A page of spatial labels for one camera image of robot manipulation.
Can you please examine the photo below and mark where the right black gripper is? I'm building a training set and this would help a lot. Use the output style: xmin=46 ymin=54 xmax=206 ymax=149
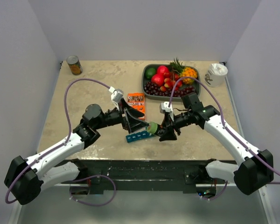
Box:
xmin=158 ymin=110 xmax=192 ymax=141

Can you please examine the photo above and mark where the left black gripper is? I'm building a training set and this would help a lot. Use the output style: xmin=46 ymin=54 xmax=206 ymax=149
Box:
xmin=94 ymin=98 xmax=149 ymax=133

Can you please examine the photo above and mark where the green black pill bottle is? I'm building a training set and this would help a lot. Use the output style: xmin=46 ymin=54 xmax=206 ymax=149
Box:
xmin=146 ymin=122 xmax=164 ymax=137

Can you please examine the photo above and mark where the teal weekly pill organizer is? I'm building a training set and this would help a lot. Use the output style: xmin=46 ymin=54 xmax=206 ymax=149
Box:
xmin=126 ymin=131 xmax=154 ymax=143

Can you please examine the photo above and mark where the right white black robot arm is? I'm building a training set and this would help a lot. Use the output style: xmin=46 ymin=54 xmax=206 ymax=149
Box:
xmin=158 ymin=93 xmax=274 ymax=195

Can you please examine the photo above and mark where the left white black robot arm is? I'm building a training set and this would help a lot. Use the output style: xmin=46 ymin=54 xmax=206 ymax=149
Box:
xmin=4 ymin=98 xmax=149 ymax=205

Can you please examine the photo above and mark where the orange cardboard box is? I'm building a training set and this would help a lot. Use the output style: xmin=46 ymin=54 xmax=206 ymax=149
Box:
xmin=127 ymin=93 xmax=146 ymax=120

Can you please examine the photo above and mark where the purple grape bunch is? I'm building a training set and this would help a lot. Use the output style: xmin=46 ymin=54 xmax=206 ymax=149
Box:
xmin=144 ymin=82 xmax=197 ymax=98

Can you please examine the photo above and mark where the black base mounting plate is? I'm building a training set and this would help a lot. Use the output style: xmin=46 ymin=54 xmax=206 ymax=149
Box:
xmin=72 ymin=159 xmax=225 ymax=195

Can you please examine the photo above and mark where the lower red apple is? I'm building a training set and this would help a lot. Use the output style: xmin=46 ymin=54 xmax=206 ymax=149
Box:
xmin=151 ymin=74 xmax=165 ymax=87

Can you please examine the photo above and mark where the red apple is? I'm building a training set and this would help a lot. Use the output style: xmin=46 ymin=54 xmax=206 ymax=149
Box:
xmin=151 ymin=74 xmax=165 ymax=87
xmin=156 ymin=65 xmax=169 ymax=75

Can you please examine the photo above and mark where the green lime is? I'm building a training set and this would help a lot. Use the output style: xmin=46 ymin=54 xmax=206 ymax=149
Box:
xmin=145 ymin=68 xmax=156 ymax=80

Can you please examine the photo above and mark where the upper red apple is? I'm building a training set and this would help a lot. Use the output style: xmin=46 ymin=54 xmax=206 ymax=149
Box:
xmin=156 ymin=65 xmax=169 ymax=75

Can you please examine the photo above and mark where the gray fruit tray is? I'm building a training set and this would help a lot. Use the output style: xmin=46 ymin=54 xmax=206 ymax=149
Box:
xmin=142 ymin=64 xmax=201 ymax=101

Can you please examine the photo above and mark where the toy pineapple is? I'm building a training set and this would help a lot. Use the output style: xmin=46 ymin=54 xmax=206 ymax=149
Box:
xmin=169 ymin=58 xmax=198 ymax=85

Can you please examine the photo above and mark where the white paper towel roll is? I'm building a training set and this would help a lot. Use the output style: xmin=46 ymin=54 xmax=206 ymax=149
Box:
xmin=204 ymin=63 xmax=228 ymax=87

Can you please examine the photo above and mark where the tin can with fruit label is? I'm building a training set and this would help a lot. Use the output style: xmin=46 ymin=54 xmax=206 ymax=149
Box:
xmin=66 ymin=56 xmax=83 ymax=75

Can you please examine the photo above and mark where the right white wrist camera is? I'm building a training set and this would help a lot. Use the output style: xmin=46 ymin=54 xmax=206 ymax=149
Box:
xmin=159 ymin=101 xmax=174 ymax=121

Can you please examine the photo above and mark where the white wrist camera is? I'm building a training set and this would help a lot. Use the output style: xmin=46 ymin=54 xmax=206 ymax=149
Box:
xmin=159 ymin=101 xmax=174 ymax=121
xmin=108 ymin=86 xmax=124 ymax=109

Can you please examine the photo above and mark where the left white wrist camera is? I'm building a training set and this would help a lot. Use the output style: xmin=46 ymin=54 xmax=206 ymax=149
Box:
xmin=108 ymin=86 xmax=124 ymax=109

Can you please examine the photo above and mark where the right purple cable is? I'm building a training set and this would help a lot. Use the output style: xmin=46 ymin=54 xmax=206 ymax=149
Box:
xmin=168 ymin=77 xmax=280 ymax=185

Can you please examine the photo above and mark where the purple cable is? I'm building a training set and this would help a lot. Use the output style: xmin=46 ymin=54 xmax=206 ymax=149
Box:
xmin=168 ymin=77 xmax=280 ymax=185
xmin=5 ymin=78 xmax=112 ymax=204

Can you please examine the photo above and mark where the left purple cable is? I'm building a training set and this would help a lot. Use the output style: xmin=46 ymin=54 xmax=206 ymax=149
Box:
xmin=5 ymin=78 xmax=112 ymax=204

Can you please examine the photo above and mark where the aluminium frame rail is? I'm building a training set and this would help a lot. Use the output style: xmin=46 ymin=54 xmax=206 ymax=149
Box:
xmin=225 ymin=77 xmax=277 ymax=224

